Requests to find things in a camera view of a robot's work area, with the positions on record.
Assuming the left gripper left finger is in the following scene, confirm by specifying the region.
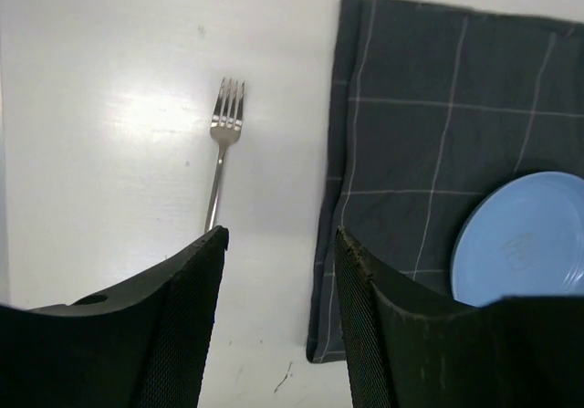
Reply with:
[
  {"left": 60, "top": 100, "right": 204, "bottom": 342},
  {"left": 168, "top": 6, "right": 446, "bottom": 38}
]
[{"left": 1, "top": 226, "right": 229, "bottom": 407}]

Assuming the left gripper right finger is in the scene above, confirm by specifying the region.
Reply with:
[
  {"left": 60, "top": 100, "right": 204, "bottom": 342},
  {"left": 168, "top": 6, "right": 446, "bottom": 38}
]
[{"left": 335, "top": 230, "right": 583, "bottom": 407}]

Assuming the blue plastic plate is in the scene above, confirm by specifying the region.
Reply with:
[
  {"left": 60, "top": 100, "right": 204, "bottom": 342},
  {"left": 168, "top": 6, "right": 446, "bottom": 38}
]
[{"left": 450, "top": 172, "right": 583, "bottom": 307}]

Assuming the silver fork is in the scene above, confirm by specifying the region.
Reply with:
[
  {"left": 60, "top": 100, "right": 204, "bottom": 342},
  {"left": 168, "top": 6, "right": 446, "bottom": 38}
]
[{"left": 204, "top": 78, "right": 245, "bottom": 232}]

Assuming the dark grey checked cloth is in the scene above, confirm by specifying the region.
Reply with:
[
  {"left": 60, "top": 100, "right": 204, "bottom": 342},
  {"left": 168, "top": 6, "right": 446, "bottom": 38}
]
[{"left": 306, "top": 0, "right": 583, "bottom": 363}]

